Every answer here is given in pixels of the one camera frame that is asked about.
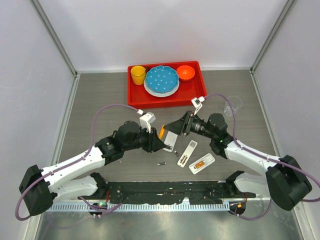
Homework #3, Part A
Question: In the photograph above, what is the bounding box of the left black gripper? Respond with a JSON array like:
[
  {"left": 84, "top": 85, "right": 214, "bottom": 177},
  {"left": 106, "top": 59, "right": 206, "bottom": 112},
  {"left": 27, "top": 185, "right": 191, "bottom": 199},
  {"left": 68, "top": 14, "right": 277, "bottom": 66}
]
[{"left": 123, "top": 124, "right": 166, "bottom": 153}]

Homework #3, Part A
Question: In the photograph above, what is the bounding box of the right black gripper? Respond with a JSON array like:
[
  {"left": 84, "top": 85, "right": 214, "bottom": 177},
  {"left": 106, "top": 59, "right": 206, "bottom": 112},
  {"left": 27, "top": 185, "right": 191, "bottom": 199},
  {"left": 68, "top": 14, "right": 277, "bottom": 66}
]
[{"left": 164, "top": 110, "right": 216, "bottom": 140}]

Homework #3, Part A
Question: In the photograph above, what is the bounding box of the slim white remote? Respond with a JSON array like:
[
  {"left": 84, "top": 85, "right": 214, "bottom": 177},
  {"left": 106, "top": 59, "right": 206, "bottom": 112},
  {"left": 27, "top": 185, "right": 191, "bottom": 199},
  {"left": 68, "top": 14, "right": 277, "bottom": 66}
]
[{"left": 177, "top": 140, "right": 198, "bottom": 168}]

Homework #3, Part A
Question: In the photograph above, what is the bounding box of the yellow handle screwdriver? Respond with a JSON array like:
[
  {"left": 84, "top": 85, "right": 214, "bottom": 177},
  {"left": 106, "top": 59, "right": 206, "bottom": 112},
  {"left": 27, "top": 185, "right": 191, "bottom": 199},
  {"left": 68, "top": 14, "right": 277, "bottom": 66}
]
[{"left": 158, "top": 125, "right": 165, "bottom": 140}]

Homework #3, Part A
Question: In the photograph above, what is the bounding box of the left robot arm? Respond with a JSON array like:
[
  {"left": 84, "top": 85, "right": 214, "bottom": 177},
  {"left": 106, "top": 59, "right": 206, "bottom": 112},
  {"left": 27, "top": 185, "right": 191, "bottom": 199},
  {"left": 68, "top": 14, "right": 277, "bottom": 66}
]
[{"left": 18, "top": 121, "right": 165, "bottom": 217}]

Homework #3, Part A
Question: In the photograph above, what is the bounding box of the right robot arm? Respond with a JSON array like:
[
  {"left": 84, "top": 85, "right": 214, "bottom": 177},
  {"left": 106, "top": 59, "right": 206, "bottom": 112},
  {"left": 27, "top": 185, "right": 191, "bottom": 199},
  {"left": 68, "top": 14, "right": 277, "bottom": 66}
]
[{"left": 164, "top": 111, "right": 313, "bottom": 211}]

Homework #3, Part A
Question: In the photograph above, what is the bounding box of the white remote orange battery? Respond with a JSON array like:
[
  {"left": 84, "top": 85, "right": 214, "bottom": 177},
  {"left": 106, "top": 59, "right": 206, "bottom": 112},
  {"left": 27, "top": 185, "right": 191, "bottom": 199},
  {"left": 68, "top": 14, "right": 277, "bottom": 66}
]
[{"left": 188, "top": 153, "right": 216, "bottom": 175}]

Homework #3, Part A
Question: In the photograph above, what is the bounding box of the white plate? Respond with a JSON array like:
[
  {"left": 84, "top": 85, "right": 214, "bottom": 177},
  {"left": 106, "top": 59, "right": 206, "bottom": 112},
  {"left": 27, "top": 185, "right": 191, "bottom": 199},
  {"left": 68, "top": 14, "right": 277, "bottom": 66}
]
[{"left": 143, "top": 82, "right": 180, "bottom": 98}]

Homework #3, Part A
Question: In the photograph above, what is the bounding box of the red plastic tray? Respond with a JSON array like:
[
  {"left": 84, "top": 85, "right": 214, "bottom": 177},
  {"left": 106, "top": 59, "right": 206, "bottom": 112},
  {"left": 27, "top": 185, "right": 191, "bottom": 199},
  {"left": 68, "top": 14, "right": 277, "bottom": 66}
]
[{"left": 127, "top": 60, "right": 207, "bottom": 110}]

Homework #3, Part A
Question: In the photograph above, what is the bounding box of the blue dotted plate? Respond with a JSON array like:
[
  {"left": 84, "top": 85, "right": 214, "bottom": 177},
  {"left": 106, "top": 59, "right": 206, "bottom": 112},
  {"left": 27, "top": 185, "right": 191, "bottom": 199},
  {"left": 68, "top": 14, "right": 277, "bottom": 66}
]
[{"left": 144, "top": 65, "right": 180, "bottom": 94}]

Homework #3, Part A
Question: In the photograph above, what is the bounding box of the orange bowl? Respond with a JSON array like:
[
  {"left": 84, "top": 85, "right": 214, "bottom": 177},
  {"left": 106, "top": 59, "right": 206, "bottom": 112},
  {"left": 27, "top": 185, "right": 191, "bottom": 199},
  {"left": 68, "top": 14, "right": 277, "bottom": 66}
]
[{"left": 176, "top": 65, "right": 196, "bottom": 81}]

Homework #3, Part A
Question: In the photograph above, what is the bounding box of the clear plastic cup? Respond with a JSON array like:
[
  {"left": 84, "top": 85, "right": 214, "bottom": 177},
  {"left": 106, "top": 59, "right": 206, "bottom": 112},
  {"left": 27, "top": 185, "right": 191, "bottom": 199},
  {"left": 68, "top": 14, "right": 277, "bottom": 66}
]
[{"left": 223, "top": 96, "right": 243, "bottom": 117}]

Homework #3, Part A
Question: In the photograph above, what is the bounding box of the yellow cup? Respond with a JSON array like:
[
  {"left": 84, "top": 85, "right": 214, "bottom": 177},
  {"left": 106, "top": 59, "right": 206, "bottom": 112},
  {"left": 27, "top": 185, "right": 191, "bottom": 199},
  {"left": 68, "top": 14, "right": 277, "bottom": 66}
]
[{"left": 130, "top": 65, "right": 147, "bottom": 86}]

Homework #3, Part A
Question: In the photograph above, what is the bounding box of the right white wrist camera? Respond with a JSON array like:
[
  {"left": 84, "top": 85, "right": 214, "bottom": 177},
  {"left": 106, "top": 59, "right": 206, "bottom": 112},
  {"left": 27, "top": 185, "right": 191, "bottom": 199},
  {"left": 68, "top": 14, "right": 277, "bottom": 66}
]
[{"left": 191, "top": 96, "right": 206, "bottom": 115}]

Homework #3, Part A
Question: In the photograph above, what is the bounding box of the white slotted cable duct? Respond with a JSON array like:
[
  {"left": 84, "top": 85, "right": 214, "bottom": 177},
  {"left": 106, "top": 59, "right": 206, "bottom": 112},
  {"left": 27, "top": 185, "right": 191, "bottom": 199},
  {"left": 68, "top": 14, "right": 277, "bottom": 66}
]
[{"left": 47, "top": 200, "right": 230, "bottom": 213}]

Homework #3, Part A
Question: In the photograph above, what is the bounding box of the right aluminium frame post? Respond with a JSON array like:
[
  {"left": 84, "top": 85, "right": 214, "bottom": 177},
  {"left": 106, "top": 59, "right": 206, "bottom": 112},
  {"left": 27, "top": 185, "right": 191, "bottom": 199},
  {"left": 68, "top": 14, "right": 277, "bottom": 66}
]
[{"left": 249, "top": 0, "right": 297, "bottom": 75}]

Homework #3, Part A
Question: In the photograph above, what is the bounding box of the aluminium frame post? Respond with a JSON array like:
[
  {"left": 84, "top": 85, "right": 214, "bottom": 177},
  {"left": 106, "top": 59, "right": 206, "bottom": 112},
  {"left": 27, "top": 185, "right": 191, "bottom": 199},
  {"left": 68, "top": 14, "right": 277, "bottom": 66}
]
[
  {"left": 249, "top": 0, "right": 297, "bottom": 75},
  {"left": 29, "top": 0, "right": 80, "bottom": 78}
]

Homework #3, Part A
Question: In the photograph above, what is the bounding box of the left aluminium frame post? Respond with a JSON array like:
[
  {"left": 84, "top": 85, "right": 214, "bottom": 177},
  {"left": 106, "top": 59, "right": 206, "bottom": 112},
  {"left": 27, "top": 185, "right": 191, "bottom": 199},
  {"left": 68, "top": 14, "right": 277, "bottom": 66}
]
[{"left": 29, "top": 0, "right": 80, "bottom": 78}]

